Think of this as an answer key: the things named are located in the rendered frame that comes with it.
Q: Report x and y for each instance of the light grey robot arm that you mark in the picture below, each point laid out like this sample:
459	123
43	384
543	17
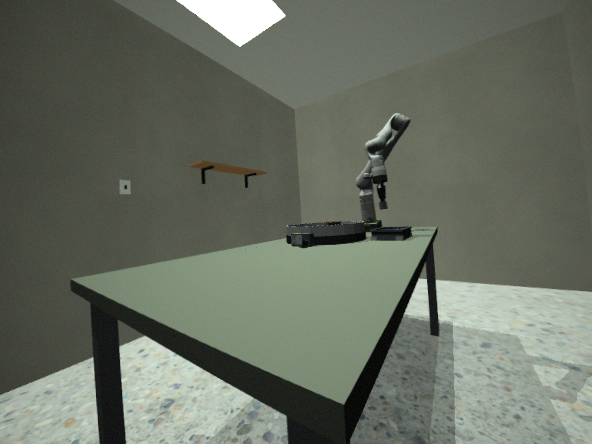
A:
382	145

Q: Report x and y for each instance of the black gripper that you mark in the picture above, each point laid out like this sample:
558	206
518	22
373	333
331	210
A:
377	180

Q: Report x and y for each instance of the grey round turntable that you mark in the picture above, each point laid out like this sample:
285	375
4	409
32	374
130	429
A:
340	232

